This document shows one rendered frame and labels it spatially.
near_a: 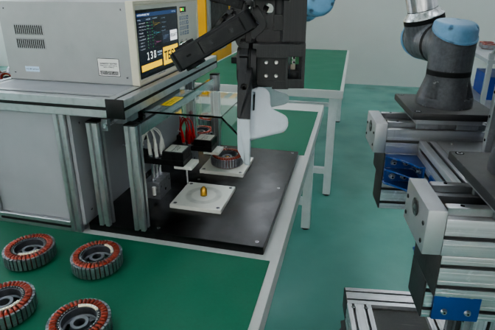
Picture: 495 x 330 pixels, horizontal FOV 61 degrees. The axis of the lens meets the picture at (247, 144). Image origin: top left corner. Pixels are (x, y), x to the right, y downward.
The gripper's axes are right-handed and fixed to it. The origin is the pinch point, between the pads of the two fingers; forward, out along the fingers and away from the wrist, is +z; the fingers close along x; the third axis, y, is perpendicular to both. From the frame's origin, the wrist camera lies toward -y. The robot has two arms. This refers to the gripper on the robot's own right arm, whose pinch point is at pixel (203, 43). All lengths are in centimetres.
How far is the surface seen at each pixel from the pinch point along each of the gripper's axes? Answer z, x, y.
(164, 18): -0.5, -11.3, -10.7
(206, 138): 23.5, 2.9, 21.7
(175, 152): 19.9, -23.5, 18.5
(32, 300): 38, -70, 21
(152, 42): 3.5, -19.7, -6.7
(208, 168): 28.3, -1.8, 29.6
